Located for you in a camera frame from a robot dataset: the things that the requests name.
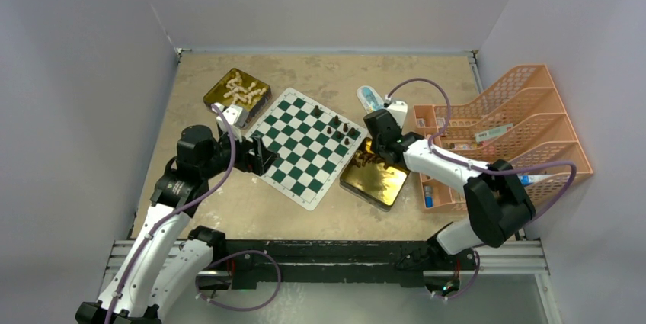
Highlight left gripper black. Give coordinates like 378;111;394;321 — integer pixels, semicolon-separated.
200;127;278;179

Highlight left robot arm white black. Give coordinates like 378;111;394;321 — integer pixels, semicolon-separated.
75;125;278;323

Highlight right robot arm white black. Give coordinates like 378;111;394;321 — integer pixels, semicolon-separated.
363;109;536;268

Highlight brown chess pieces pile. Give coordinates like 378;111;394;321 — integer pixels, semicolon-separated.
350;152;384;168

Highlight gold tin brown pieces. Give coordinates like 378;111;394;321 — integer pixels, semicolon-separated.
340;137;409;212

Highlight green white chess mat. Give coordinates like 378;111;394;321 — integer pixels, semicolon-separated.
246;88;369;211

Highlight white chess pieces pile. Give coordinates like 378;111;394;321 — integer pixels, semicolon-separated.
223;71;269;105

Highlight gold tin white pieces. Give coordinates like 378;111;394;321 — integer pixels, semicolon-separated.
203;68;273;127

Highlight blue white packaged item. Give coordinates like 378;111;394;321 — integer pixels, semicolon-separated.
356;85;387;114

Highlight blue capped tube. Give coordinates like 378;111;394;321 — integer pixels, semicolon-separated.
424;185;433;208

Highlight white label card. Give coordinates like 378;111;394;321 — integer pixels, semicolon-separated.
475;123;513;143

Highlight peach plastic file organizer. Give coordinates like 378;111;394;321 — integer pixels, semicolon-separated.
411;65;593;183

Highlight blue box in organizer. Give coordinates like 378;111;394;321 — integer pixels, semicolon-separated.
518;175;552;186

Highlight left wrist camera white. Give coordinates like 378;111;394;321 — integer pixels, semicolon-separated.
211;103;249;141

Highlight black metal base frame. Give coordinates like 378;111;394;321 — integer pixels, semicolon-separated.
207;239;478;293

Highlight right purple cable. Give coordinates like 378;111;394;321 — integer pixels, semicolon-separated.
385;77;578;303

